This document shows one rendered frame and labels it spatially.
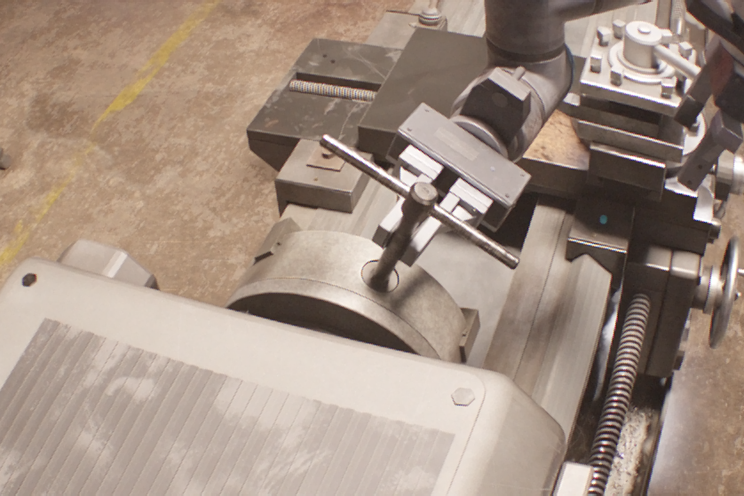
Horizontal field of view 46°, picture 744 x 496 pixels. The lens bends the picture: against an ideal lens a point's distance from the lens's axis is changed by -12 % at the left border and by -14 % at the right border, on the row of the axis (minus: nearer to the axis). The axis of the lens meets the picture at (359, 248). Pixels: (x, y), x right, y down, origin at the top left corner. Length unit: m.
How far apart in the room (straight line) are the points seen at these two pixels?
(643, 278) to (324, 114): 0.60
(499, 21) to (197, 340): 0.48
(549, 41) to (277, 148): 0.75
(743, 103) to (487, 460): 0.50
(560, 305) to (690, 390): 1.05
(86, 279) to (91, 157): 2.40
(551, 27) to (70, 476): 0.67
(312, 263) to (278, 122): 0.76
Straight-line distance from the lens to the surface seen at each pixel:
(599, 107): 1.34
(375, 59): 1.80
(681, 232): 1.55
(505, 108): 0.95
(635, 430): 1.82
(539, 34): 1.02
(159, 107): 3.32
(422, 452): 0.65
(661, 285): 1.56
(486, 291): 1.58
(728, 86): 0.98
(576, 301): 1.40
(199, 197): 2.91
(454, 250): 1.64
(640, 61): 1.34
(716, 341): 1.63
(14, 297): 0.82
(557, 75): 1.07
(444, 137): 0.96
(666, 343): 1.67
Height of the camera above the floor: 1.88
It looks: 45 degrees down
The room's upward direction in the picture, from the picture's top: 5 degrees counter-clockwise
